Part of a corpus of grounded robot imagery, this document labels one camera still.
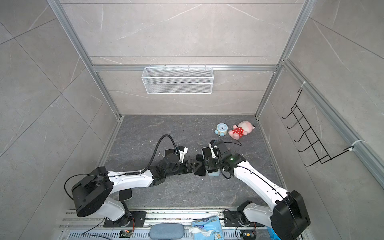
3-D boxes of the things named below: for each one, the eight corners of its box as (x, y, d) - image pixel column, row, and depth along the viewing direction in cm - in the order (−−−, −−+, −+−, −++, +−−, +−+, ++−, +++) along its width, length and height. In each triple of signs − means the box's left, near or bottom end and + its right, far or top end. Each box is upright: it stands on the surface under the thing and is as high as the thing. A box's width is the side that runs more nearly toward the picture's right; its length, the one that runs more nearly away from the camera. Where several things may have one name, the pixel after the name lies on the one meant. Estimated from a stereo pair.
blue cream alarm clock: (215, 137, 108) (215, 133, 104) (214, 126, 115) (214, 122, 111) (227, 137, 108) (228, 133, 104) (225, 126, 115) (226, 122, 111)
